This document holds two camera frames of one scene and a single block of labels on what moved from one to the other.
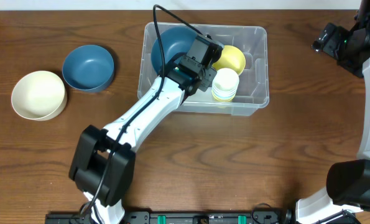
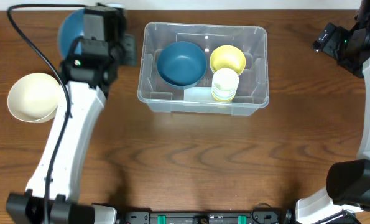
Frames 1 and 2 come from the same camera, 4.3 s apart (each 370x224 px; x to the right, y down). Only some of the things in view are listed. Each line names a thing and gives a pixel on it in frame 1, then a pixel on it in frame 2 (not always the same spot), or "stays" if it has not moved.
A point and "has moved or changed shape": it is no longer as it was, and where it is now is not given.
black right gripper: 334,48 stays
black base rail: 263,216 stays
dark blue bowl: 175,40 has moved or changed shape
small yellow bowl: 232,57 stays
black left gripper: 209,79 to 132,48
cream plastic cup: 224,84 stays
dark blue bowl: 88,68 has moved or changed shape
